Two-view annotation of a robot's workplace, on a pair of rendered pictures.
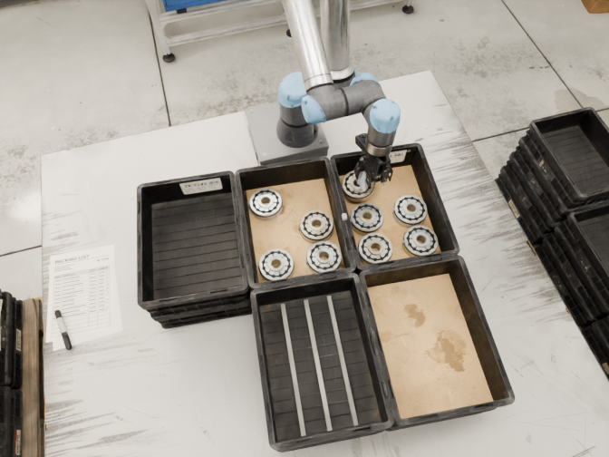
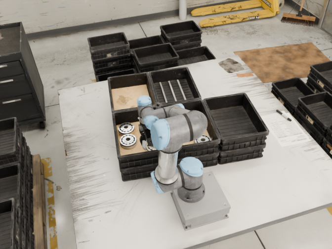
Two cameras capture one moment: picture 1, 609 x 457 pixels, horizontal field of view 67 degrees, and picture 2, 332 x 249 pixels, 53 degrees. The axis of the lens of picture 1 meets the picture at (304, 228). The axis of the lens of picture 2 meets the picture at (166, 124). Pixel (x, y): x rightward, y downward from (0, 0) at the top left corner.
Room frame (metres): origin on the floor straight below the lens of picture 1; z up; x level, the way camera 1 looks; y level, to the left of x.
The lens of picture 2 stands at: (2.17, -0.12, 2.32)
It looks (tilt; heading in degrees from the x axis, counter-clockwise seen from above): 43 degrees down; 179
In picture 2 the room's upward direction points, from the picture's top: 2 degrees counter-clockwise
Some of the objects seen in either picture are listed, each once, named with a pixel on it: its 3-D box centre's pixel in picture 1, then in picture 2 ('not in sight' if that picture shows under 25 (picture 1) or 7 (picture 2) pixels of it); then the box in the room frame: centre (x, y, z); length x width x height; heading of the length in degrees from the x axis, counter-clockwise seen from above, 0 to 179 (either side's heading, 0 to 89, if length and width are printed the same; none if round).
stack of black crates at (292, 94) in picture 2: not in sight; (293, 100); (-0.31, 1.15, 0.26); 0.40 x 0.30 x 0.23; 15
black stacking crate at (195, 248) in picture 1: (194, 243); (233, 121); (0.61, 0.33, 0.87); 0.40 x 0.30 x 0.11; 9
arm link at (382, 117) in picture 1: (382, 122); (145, 106); (0.79, -0.21, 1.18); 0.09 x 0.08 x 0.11; 17
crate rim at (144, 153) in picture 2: (391, 203); (139, 131); (0.70, -0.26, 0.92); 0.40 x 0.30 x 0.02; 9
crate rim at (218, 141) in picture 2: (292, 218); (187, 123); (0.65, 0.04, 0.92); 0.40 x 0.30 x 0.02; 9
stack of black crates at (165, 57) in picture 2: not in sight; (156, 72); (-0.74, -0.15, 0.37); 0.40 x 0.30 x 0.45; 105
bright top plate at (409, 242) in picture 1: (420, 240); (126, 127); (0.60, -0.35, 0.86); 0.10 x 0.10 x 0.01
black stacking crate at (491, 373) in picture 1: (426, 338); (131, 97); (0.30, -0.32, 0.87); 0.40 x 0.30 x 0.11; 9
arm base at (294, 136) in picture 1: (296, 121); (191, 185); (1.08, 0.02, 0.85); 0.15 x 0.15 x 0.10
